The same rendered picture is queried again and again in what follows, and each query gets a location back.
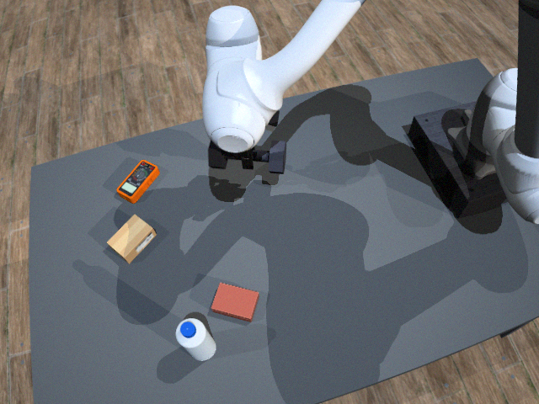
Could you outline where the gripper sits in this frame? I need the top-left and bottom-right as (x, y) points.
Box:
(238, 147), (255, 170)

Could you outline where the orange digital multimeter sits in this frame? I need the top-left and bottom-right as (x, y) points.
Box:
(117, 160), (160, 204)

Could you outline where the flat reddish-brown rectangular block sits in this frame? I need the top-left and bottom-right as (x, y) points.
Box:
(211, 283), (259, 322)

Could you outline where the white bottle with blue cap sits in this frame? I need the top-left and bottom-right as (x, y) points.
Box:
(175, 318), (216, 361)

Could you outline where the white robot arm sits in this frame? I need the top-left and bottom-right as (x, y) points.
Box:
(202, 0), (539, 225)

